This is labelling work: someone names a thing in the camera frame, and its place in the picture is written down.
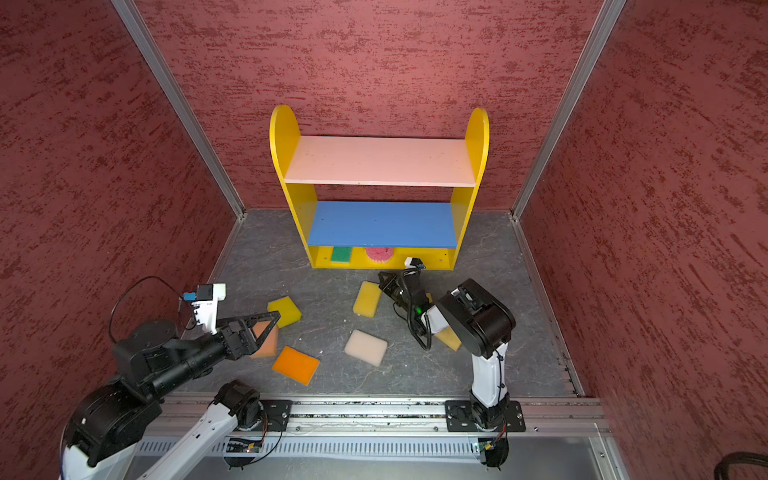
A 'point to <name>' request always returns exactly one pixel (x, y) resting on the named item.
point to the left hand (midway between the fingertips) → (270, 324)
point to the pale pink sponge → (366, 347)
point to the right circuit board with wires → (495, 449)
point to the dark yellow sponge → (367, 299)
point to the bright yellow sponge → (288, 310)
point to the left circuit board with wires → (244, 445)
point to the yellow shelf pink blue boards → (374, 201)
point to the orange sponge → (296, 365)
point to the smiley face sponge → (380, 254)
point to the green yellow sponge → (342, 254)
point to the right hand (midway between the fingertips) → (375, 277)
